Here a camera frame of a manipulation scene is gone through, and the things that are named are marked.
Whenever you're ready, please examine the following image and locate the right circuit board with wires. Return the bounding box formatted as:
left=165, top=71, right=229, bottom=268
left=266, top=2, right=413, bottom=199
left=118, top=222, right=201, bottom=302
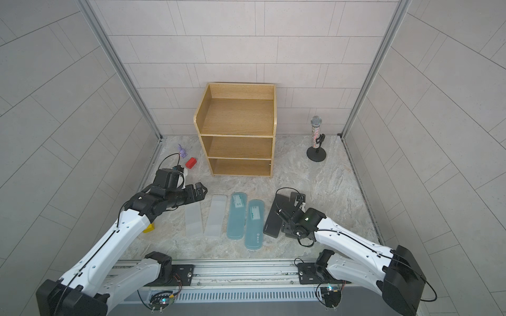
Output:
left=315, top=284, right=342, bottom=309

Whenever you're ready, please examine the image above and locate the red block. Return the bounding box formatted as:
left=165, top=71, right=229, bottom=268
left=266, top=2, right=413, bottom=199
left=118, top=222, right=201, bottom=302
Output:
left=185, top=157, right=197, bottom=169

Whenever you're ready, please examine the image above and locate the wooden three-tier shelf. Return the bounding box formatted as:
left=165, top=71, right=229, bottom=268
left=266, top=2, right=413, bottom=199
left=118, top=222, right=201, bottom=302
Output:
left=194, top=82, right=277, bottom=177

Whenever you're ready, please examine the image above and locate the teal pencil case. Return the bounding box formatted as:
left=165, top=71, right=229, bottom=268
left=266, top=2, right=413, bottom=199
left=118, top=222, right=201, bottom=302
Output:
left=227, top=192, right=247, bottom=240
left=245, top=200, right=264, bottom=250

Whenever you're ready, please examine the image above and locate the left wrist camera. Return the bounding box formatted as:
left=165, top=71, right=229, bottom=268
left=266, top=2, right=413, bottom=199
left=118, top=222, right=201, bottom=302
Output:
left=153, top=165, right=185, bottom=190

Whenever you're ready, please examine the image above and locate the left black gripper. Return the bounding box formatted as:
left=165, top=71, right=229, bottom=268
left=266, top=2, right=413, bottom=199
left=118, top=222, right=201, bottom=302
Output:
left=165, top=181, right=211, bottom=208

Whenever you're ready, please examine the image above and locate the frosted white pencil case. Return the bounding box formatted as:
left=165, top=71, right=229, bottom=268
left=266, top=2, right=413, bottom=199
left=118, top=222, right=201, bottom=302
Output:
left=184, top=201, right=204, bottom=238
left=204, top=195, right=227, bottom=238

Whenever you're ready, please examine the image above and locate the aluminium mounting rail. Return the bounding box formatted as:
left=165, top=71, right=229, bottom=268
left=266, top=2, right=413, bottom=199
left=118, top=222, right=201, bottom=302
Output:
left=76, top=258, right=410, bottom=293

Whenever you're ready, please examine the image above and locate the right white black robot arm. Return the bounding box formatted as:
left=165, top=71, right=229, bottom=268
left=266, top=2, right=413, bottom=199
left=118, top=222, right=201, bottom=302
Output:
left=271, top=195, right=428, bottom=315

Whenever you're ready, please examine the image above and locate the left frosted white pencil case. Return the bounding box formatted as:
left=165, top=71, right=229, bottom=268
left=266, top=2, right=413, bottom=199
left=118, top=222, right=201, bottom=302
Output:
left=184, top=201, right=204, bottom=238

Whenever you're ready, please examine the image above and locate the yellow block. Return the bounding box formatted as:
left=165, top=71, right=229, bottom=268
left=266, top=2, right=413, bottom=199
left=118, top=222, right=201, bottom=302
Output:
left=143, top=223, right=155, bottom=233

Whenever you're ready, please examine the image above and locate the candy tube on black stand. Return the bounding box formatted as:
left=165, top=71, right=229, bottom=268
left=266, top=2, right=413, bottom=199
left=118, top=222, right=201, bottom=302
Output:
left=306, top=116, right=326, bottom=162

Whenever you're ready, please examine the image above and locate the black pencil case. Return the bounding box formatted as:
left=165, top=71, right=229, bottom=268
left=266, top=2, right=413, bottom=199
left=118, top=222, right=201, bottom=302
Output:
left=263, top=194, right=295, bottom=238
left=277, top=201, right=296, bottom=214

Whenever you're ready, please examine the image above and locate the left circuit board with wires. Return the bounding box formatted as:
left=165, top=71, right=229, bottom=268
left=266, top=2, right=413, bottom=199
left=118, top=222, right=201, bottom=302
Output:
left=149, top=290, right=176, bottom=313

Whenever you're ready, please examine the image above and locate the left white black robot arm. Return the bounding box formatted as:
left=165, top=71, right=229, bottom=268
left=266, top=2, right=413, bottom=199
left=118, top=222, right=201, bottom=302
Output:
left=36, top=182, right=208, bottom=315

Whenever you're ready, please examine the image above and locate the right frosted white pencil case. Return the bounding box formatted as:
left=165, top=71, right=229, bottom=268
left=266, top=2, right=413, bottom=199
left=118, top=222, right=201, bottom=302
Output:
left=204, top=195, right=227, bottom=238

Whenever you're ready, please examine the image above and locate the circuit board with wires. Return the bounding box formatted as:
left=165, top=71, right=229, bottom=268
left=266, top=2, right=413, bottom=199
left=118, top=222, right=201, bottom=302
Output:
left=315, top=284, right=342, bottom=309
left=149, top=290, right=176, bottom=313

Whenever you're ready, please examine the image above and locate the purple toy figure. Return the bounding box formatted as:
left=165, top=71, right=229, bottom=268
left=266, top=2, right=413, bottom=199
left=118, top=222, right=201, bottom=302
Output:
left=178, top=144, right=187, bottom=159

